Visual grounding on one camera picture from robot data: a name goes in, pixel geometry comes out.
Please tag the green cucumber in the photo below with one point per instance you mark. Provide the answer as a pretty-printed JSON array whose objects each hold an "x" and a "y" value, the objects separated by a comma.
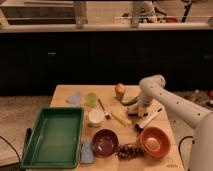
[{"x": 129, "y": 102}]

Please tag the green plastic tray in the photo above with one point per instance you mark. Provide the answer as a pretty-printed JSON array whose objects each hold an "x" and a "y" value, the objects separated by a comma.
[{"x": 55, "y": 140}]

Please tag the bunch of dark grapes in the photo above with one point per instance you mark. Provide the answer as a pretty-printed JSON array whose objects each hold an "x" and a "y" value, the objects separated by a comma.
[{"x": 129, "y": 151}]

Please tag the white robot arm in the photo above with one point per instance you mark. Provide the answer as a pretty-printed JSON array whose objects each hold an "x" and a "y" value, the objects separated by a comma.
[{"x": 197, "y": 117}]

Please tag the white cup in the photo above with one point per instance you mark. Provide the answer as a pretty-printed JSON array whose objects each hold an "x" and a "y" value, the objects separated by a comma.
[{"x": 96, "y": 117}]

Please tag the black tool beside tray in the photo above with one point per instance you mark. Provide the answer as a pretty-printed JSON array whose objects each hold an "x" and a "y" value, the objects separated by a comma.
[{"x": 27, "y": 137}]

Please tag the light blue cloth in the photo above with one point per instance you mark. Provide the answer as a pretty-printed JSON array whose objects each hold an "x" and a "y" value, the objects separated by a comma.
[{"x": 74, "y": 100}]

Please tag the orange bowl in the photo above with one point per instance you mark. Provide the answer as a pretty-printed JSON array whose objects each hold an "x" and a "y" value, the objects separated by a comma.
[{"x": 155, "y": 142}]

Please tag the green cup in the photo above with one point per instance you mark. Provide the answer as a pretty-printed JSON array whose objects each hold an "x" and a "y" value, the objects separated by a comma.
[{"x": 91, "y": 100}]

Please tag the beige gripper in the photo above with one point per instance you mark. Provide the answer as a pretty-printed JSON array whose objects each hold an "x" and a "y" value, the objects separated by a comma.
[{"x": 142, "y": 109}]

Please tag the blue sponge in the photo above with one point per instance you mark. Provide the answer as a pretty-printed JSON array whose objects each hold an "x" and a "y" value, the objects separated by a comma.
[{"x": 87, "y": 155}]

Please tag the purple bowl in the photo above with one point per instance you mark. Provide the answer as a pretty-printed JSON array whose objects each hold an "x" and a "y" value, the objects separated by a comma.
[{"x": 104, "y": 143}]

